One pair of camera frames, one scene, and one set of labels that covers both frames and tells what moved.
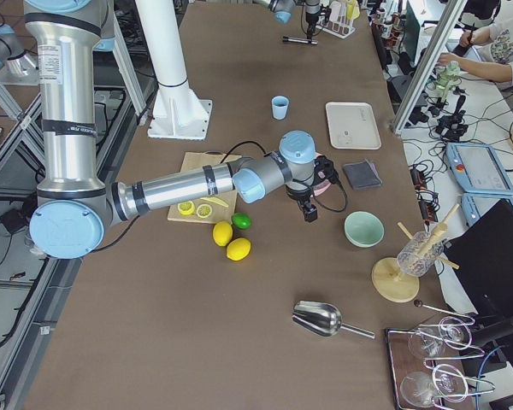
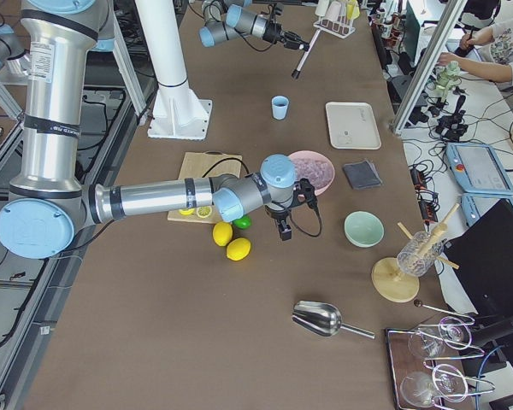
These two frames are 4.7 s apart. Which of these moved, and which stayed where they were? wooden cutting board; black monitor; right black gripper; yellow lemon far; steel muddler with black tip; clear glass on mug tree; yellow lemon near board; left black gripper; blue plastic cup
Moved: right black gripper; left black gripper; steel muddler with black tip
Stayed: wooden cutting board; yellow lemon far; blue plastic cup; clear glass on mug tree; yellow lemon near board; black monitor
